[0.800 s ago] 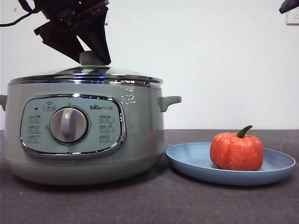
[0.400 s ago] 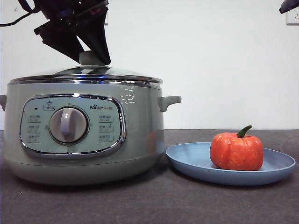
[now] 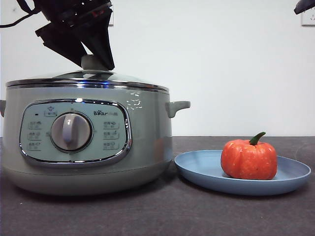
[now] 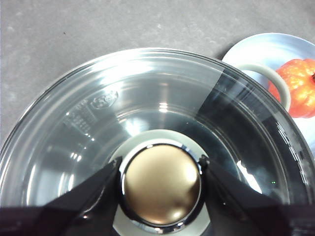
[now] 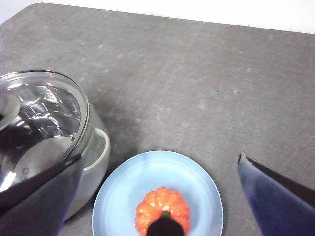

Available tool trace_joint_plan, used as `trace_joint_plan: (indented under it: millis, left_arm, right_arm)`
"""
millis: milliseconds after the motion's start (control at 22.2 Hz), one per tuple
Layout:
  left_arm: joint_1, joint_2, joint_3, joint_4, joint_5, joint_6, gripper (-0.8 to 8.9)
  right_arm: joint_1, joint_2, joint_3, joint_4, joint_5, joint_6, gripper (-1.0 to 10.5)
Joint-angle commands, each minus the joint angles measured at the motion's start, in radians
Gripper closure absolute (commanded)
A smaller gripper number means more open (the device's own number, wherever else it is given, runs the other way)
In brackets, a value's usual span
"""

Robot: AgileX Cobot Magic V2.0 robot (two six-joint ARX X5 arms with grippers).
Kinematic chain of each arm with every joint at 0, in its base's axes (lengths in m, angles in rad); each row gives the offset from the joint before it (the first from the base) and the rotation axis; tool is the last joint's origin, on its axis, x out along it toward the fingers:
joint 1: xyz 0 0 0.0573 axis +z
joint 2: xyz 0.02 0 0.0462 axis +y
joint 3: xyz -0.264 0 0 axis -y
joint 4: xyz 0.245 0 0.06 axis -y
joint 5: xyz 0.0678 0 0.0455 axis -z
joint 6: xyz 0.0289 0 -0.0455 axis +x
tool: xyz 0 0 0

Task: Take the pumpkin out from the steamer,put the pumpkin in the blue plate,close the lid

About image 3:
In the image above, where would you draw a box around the glass lid with green knob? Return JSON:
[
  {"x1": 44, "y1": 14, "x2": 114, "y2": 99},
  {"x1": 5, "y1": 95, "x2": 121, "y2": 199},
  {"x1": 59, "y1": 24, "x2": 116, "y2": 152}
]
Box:
[{"x1": 5, "y1": 55, "x2": 170, "y2": 90}]

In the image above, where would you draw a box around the orange pumpkin with green stem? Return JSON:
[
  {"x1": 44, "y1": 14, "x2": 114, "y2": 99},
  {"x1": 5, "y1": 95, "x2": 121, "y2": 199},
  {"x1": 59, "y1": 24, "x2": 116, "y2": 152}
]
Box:
[{"x1": 220, "y1": 132, "x2": 279, "y2": 180}]

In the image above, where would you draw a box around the pale green electric steamer pot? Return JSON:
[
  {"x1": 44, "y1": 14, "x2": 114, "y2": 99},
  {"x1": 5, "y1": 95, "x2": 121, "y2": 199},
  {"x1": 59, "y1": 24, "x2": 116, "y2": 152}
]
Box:
[{"x1": 0, "y1": 83, "x2": 191, "y2": 197}]

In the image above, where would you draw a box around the blue round plate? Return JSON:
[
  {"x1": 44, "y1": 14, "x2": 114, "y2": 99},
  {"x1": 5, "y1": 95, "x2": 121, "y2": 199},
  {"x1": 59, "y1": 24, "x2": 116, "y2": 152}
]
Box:
[{"x1": 174, "y1": 149, "x2": 312, "y2": 197}]

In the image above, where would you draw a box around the black cable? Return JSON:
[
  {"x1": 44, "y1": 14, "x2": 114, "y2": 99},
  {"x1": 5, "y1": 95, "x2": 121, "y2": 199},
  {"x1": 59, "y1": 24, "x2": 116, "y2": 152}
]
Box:
[{"x1": 0, "y1": 0, "x2": 41, "y2": 29}]

